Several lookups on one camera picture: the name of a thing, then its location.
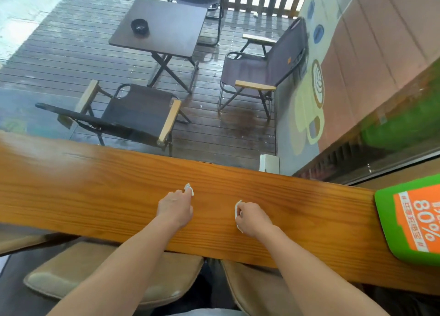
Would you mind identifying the person's right hand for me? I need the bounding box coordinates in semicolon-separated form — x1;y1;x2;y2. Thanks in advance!
235;202;274;239

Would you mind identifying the person's left hand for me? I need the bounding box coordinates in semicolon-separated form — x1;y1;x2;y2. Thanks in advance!
156;187;194;230

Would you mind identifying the white tissue piece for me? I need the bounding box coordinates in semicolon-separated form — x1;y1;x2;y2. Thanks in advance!
234;200;244;234

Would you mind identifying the person's left forearm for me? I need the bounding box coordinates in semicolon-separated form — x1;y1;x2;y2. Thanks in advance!
46;213;182;316

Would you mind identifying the person's right forearm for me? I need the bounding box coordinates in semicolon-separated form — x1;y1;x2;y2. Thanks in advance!
255;225;391;316

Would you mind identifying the small white box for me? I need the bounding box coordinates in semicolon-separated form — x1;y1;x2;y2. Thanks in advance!
259;154;280;174

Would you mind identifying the beige cushioned stool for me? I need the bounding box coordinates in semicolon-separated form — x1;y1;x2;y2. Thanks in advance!
0;223;62;257
221;259;303;316
23;241;205;310

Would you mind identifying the dark square folding table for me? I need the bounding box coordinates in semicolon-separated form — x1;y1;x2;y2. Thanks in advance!
109;0;208;94

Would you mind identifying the green and orange sign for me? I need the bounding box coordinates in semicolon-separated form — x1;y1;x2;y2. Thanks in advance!
374;174;440;267

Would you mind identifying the black ashtray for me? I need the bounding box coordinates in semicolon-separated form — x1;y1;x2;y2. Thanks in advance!
131;19;150;36

